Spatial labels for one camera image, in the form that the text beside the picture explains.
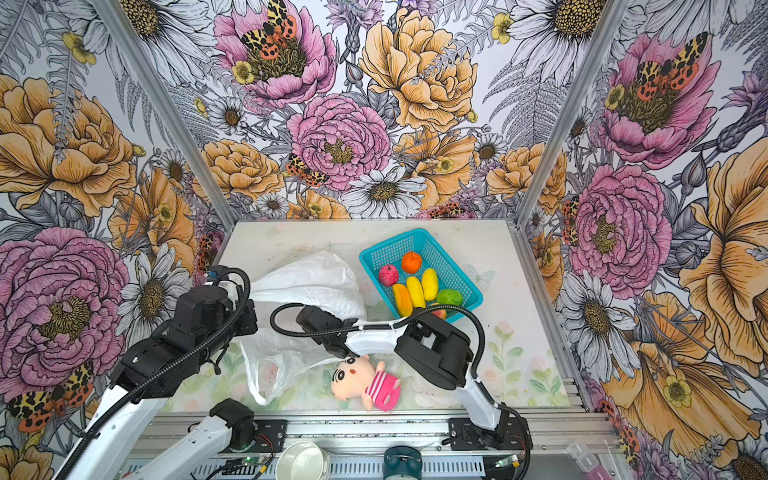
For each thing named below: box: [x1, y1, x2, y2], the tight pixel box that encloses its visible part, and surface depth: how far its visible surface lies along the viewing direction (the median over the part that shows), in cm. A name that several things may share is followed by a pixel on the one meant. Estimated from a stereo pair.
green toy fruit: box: [436, 288, 464, 306], surface depth 96 cm
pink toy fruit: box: [379, 264, 399, 287], surface depth 101 cm
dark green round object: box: [383, 445, 423, 480], surface depth 65 cm
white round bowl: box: [275, 441, 331, 480], surface depth 71 cm
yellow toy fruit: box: [422, 268, 439, 302], surface depth 101 cm
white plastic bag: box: [240, 250, 368, 406], surface depth 74 cm
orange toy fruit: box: [401, 251, 422, 274], surface depth 104 cm
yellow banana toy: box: [393, 284, 413, 317], surface depth 96 cm
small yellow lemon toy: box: [407, 276, 426, 308], surface depth 99 cm
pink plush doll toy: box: [332, 355, 402, 413], surface depth 77 cm
